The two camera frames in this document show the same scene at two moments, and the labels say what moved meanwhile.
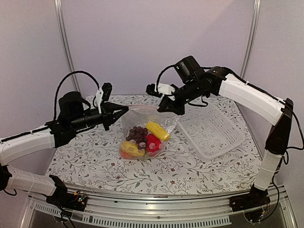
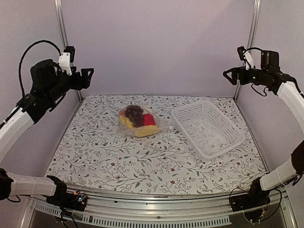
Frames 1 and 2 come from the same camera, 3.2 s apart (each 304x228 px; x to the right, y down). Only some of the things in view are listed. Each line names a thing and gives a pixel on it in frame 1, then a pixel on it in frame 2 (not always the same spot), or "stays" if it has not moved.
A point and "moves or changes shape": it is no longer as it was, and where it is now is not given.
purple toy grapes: (138, 133) -> (134, 113)
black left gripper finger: (113, 107) -> (84, 72)
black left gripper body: (106, 118) -> (75, 84)
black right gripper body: (192, 90) -> (246, 80)
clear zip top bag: (146, 132) moves or changes shape
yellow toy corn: (158, 130) -> (145, 130)
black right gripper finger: (166, 101) -> (233, 71)
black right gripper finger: (170, 108) -> (234, 75)
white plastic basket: (210, 132) stays
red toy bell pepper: (154, 145) -> (148, 119)
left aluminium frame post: (70, 59) stays
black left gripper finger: (117, 115) -> (84, 80)
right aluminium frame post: (253, 32) stays
